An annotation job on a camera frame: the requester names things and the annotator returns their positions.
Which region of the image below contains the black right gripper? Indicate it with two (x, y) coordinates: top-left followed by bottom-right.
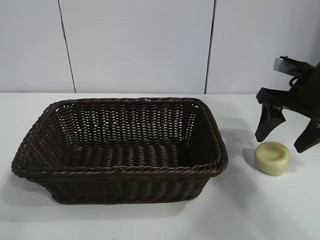
(254, 62), (320, 154)

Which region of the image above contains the cream round soap bar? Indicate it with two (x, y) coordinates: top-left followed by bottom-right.
(254, 141), (291, 177)

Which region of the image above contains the dark brown wicker basket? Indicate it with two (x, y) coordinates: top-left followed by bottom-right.
(10, 96), (229, 207)

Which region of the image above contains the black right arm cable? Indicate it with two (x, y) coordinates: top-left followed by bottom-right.
(287, 74), (313, 89)

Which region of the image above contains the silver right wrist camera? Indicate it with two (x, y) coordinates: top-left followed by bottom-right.
(273, 56), (289, 74)

